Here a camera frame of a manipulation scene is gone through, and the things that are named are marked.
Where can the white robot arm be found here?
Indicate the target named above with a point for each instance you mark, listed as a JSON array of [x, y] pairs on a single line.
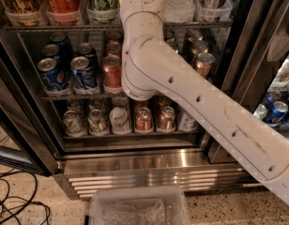
[[150, 65]]

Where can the silver can top shelf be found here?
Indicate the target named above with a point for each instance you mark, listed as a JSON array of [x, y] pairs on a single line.
[[212, 11]]

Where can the yellow brown can top shelf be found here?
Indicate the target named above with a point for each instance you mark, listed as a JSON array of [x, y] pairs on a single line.
[[24, 12]]

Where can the bottom white cap bottle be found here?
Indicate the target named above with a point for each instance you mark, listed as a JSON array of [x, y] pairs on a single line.
[[185, 121]]

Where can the right glass fridge door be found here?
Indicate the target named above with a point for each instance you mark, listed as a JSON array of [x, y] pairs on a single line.
[[254, 50]]

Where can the open fridge door left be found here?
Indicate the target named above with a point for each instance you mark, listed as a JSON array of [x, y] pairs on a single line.
[[20, 124]]

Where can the middle red soda can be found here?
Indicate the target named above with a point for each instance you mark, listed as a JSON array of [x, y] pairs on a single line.
[[114, 48]]

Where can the red soda can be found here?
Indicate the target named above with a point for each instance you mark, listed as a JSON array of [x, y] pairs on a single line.
[[112, 71], [114, 48]]

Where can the red coca-cola can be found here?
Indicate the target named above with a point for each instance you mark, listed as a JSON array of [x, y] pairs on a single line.
[[64, 12]]

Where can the front red soda can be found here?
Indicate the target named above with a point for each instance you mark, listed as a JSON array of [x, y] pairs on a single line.
[[112, 71]]

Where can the blue pepsi can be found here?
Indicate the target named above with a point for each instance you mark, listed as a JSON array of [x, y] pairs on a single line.
[[87, 50], [85, 80], [62, 40], [55, 52], [52, 75]]

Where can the middle bronze soda can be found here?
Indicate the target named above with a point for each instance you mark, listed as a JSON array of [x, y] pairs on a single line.
[[196, 47]]

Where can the bronze soda can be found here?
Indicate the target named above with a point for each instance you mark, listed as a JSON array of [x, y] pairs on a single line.
[[196, 47], [204, 63]]

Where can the rear blue pepsi can left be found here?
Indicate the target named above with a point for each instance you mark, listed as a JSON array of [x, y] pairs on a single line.
[[62, 40]]

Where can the front bronze soda can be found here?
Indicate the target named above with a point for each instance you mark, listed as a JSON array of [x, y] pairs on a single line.
[[204, 63]]

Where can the middle blue pepsi can left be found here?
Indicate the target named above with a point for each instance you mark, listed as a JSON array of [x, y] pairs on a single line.
[[55, 52]]

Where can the front left blue pepsi can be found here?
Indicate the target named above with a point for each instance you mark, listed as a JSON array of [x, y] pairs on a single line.
[[52, 75]]

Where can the bottom white can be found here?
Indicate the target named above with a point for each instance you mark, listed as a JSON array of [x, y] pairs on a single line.
[[120, 121]]

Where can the bottom red can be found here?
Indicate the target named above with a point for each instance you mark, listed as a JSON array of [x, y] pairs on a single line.
[[143, 120]]

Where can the blue pepsi can right compartment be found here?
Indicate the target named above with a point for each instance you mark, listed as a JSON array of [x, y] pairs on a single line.
[[275, 113]]

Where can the clear plastic bin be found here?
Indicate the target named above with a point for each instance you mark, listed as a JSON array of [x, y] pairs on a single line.
[[163, 205]]

